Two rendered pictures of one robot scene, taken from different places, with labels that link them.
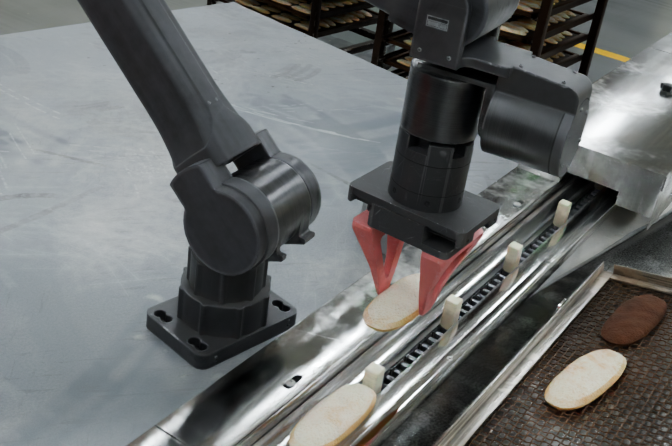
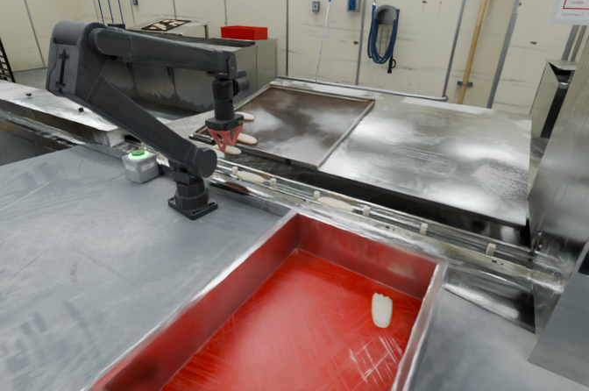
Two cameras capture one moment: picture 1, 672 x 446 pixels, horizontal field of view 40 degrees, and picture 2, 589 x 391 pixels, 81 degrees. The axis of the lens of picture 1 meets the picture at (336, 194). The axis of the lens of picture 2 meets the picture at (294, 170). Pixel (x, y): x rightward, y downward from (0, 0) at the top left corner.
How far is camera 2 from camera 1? 0.98 m
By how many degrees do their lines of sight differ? 79
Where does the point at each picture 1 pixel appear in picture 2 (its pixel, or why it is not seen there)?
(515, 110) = (241, 81)
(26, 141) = not seen: outside the picture
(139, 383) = (226, 217)
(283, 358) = (229, 181)
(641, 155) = not seen: hidden behind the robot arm
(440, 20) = (232, 66)
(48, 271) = (153, 248)
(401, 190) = (230, 116)
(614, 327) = not seen: hidden behind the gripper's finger
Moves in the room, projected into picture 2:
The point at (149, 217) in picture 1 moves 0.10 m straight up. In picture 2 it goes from (109, 230) to (99, 195)
